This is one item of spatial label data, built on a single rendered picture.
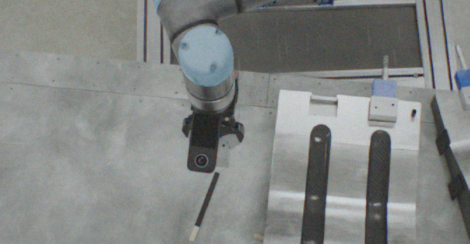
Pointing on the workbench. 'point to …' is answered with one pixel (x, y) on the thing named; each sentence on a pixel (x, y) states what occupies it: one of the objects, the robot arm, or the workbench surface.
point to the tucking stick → (204, 206)
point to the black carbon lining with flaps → (315, 225)
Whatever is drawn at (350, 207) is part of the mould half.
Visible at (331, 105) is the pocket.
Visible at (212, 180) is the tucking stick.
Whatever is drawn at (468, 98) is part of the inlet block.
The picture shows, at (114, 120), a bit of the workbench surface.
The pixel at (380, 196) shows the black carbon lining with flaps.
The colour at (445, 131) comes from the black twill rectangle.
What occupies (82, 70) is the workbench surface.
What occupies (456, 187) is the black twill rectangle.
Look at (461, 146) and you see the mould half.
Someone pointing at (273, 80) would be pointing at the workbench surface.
